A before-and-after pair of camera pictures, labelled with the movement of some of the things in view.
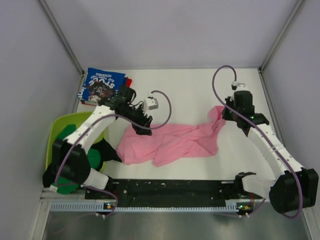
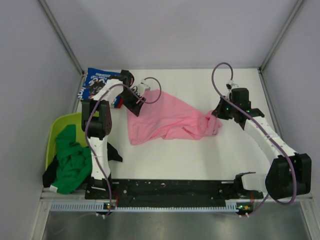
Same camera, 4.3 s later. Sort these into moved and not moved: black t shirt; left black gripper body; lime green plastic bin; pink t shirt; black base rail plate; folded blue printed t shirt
Moved: left black gripper body; pink t shirt
Not moved: lime green plastic bin; black base rail plate; black t shirt; folded blue printed t shirt
